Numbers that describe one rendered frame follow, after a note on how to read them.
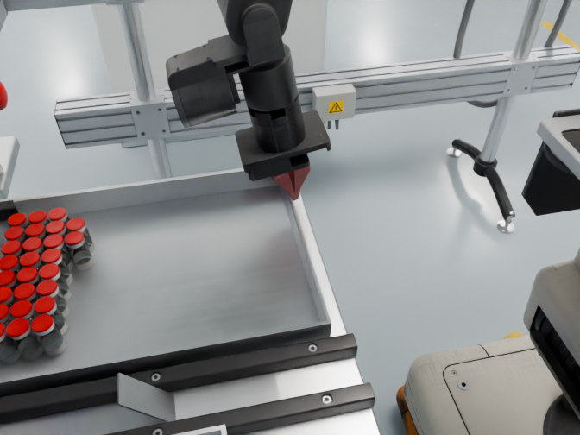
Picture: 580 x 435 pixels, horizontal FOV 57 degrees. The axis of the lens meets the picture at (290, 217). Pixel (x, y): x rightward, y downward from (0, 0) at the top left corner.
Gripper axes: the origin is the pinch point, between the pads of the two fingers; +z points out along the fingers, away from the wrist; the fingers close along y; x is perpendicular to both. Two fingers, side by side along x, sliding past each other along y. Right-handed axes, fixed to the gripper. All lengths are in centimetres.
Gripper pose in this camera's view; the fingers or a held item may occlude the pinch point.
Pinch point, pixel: (293, 192)
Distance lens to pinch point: 68.6
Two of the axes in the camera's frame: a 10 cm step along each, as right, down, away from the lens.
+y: -9.6, 2.7, -0.3
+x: 2.1, 6.9, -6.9
